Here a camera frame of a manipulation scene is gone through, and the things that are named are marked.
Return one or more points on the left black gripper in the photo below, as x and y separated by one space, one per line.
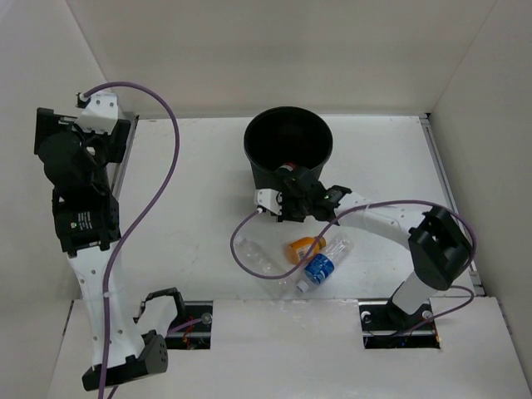
43 130

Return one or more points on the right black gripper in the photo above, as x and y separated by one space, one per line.
285 216

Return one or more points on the red label clear bottle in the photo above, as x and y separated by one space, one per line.
287 167

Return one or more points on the orange juice bottle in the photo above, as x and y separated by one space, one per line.
298 249

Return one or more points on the blue label water bottle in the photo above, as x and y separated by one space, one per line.
320 268

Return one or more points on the clear unlabelled plastic bottle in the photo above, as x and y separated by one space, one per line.
255 258

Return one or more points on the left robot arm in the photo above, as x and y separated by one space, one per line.
125 347

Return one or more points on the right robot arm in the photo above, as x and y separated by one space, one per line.
441 245

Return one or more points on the black plastic waste bin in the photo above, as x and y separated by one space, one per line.
286 134

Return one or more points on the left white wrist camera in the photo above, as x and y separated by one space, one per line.
99 113

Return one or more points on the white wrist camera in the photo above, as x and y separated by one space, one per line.
269 200
99 113

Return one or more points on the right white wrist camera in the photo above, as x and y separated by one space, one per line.
269 200

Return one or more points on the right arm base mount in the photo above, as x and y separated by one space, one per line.
383 327

